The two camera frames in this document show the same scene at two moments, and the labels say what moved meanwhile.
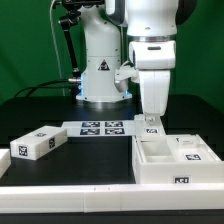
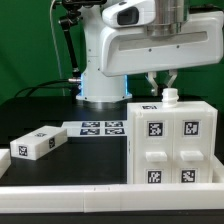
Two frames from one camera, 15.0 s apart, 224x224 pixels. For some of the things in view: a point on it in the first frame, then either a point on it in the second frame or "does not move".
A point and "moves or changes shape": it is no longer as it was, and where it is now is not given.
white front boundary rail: x=114 y=197 does not move
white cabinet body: x=153 y=162 moves or changes shape
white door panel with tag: x=143 y=129 moves or changes shape
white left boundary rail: x=5 y=161 does not move
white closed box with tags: x=36 y=144 does not move
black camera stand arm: x=72 y=17 does not move
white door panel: x=190 y=148 moves or changes shape
